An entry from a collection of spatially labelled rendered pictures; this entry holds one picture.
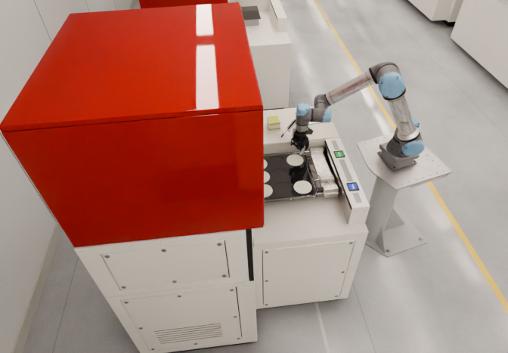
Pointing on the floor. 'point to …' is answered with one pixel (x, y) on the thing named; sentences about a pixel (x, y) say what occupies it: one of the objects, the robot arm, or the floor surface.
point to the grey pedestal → (389, 224)
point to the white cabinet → (305, 270)
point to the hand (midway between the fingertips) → (301, 152)
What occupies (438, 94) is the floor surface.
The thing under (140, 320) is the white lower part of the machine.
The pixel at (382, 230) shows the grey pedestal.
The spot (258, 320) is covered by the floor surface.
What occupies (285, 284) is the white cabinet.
